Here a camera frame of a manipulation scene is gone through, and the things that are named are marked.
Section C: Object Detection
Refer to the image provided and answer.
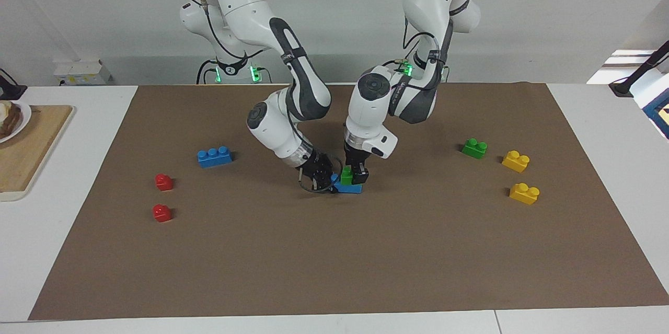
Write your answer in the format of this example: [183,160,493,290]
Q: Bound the white plate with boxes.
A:
[0,100,32,144]

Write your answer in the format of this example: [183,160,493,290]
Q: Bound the toast slice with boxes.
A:
[0,103,22,137]

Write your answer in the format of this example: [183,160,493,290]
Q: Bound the blue framed panel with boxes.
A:
[643,98,669,140]

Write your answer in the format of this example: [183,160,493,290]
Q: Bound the blue three-stud toy block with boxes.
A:
[331,173,363,194]
[198,146,234,168]

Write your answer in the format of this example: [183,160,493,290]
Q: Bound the wooden cutting board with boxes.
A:
[0,105,74,202]

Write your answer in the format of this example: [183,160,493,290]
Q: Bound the black slanted stand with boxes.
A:
[609,40,669,98]

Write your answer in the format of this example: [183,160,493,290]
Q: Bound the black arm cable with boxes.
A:
[179,0,267,84]
[401,18,448,84]

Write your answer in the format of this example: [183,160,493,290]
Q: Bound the black desk clamp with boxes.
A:
[0,68,28,100]

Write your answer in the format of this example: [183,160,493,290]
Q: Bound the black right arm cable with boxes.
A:
[179,0,267,84]

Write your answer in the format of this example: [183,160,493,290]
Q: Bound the yellow two-stud toy block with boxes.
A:
[510,183,540,205]
[502,151,530,173]

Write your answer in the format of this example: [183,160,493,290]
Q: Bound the white wall box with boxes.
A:
[54,60,113,85]

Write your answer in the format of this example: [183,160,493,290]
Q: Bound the brown table mat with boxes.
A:
[29,82,669,320]

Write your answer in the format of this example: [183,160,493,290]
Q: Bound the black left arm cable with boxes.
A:
[401,18,448,84]

